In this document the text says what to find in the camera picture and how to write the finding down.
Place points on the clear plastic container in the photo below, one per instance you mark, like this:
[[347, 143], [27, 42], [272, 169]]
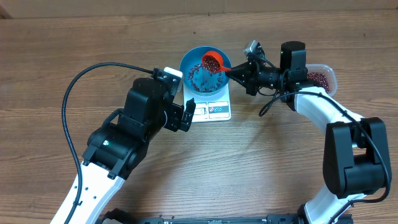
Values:
[[328, 71]]

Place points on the red adzuki beans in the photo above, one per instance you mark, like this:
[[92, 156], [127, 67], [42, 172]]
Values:
[[319, 79]]

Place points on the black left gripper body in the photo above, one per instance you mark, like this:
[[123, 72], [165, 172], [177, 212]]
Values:
[[169, 119]]

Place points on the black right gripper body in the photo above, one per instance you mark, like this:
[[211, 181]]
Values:
[[270, 76]]

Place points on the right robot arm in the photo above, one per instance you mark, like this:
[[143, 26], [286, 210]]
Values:
[[356, 163]]

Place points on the white digital kitchen scale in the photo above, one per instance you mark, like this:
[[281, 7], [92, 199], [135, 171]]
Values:
[[209, 108]]

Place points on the red scoop with blue handle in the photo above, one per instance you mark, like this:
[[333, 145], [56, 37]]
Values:
[[213, 62]]

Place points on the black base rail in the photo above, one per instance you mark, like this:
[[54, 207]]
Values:
[[119, 216]]

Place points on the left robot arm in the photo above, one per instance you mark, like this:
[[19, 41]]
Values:
[[121, 143]]

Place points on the teal plastic bowl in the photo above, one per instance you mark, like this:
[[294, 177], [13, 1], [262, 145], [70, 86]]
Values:
[[199, 79]]

